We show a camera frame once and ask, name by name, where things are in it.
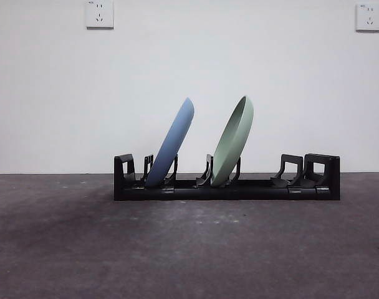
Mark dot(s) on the blue plate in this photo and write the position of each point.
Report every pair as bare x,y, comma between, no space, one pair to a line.
174,140

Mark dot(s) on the white wall socket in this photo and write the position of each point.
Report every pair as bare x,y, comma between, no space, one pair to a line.
99,15
368,18

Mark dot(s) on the black plate rack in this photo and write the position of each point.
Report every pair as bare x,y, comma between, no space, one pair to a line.
255,194

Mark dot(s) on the pale green plate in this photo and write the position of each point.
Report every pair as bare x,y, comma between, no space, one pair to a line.
233,140

